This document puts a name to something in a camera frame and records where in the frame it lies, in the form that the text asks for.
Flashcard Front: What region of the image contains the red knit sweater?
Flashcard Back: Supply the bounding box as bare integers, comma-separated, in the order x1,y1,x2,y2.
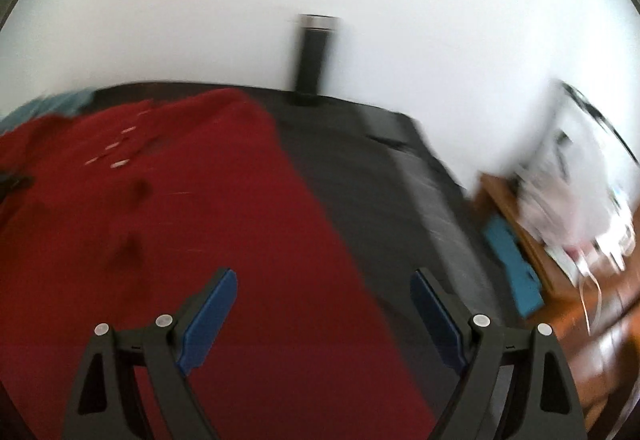
0,88,441,440

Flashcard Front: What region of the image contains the blue box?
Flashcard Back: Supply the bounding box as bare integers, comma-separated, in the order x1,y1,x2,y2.
482,215,546,318

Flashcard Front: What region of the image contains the black thermos bottle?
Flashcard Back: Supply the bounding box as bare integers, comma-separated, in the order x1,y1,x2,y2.
290,14,341,107

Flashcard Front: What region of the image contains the brown wooden cabinet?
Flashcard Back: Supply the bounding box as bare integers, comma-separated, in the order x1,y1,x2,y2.
470,173,640,421

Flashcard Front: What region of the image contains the white plastic bag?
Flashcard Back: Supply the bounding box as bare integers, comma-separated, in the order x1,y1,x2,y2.
515,80,640,271

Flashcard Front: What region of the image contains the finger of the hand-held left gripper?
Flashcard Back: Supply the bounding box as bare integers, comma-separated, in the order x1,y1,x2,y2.
0,173,33,201

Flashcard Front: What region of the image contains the dark flat device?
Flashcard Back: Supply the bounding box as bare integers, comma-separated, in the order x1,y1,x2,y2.
365,113,418,148

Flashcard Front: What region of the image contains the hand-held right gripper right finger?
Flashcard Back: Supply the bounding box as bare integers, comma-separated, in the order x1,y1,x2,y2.
410,267,588,440

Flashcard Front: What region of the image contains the white cable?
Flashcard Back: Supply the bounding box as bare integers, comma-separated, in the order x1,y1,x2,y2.
575,250,606,336

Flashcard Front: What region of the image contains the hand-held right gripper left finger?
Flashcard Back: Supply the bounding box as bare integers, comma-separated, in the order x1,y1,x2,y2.
61,267,238,440

